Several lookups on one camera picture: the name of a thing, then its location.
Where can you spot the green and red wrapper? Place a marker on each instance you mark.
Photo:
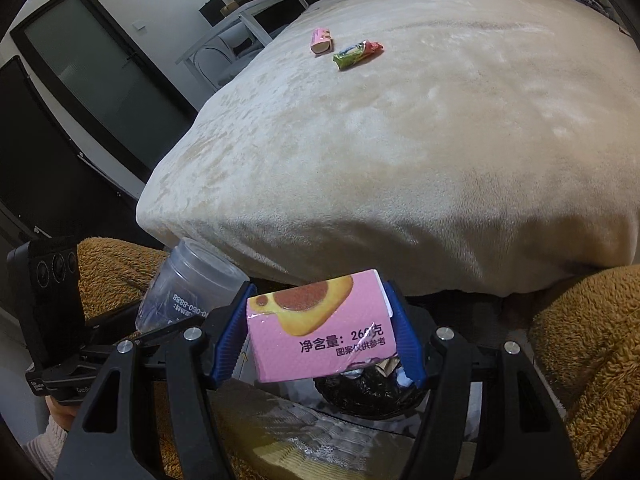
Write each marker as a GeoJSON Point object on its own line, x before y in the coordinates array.
{"type": "Point", "coordinates": [355, 55]}

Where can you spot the frosted glass door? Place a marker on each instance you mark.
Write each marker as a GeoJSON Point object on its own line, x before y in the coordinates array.
{"type": "Point", "coordinates": [100, 75]}

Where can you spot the white table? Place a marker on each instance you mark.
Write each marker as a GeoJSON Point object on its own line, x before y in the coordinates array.
{"type": "Point", "coordinates": [260, 7]}

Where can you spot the small pink box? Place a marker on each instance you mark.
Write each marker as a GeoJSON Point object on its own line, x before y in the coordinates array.
{"type": "Point", "coordinates": [321, 42]}

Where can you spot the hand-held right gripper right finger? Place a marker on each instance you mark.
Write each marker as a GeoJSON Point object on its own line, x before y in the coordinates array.
{"type": "Point", "coordinates": [407, 340]}

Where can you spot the person's right leg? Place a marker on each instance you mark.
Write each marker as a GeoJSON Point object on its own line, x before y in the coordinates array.
{"type": "Point", "coordinates": [590, 350]}

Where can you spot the black wall panel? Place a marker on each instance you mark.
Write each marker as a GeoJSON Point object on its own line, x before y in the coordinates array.
{"type": "Point", "coordinates": [40, 160]}

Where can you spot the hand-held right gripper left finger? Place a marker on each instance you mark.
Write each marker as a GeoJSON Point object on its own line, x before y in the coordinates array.
{"type": "Point", "coordinates": [230, 345]}

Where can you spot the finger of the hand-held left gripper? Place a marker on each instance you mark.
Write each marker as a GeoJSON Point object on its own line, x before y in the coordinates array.
{"type": "Point", "coordinates": [112, 321]}
{"type": "Point", "coordinates": [160, 332]}

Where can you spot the person's left hand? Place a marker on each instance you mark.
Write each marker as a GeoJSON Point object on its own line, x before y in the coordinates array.
{"type": "Point", "coordinates": [57, 410]}

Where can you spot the person's left forearm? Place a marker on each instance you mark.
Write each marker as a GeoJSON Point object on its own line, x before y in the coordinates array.
{"type": "Point", "coordinates": [45, 447]}

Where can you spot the clear plastic jar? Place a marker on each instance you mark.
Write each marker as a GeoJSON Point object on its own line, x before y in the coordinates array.
{"type": "Point", "coordinates": [195, 280]}

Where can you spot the trash bin with black bag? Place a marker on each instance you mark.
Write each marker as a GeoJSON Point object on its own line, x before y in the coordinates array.
{"type": "Point", "coordinates": [360, 395]}

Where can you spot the small wooden box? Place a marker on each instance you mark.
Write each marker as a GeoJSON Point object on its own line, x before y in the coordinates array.
{"type": "Point", "coordinates": [229, 9]}

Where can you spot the chair with grey cushion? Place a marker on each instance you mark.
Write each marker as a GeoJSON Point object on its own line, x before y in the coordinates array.
{"type": "Point", "coordinates": [240, 42]}

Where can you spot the pink snack box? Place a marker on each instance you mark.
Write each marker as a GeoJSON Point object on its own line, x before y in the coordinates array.
{"type": "Point", "coordinates": [320, 330]}

